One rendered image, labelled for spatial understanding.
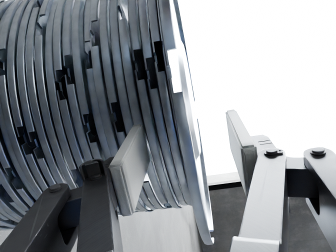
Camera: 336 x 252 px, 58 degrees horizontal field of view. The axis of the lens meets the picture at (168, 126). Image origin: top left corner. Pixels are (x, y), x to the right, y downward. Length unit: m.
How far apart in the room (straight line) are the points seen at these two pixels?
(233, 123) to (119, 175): 0.07
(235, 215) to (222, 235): 0.39
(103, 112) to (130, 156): 0.09
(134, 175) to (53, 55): 0.15
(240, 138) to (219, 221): 4.40
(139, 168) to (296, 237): 4.74
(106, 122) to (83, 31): 0.08
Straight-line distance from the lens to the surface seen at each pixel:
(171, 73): 0.19
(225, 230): 4.65
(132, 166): 0.17
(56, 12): 0.31
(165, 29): 0.19
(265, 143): 0.17
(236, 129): 0.17
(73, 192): 0.16
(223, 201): 4.37
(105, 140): 0.27
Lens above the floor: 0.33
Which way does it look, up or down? 7 degrees down
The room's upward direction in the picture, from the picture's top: 81 degrees clockwise
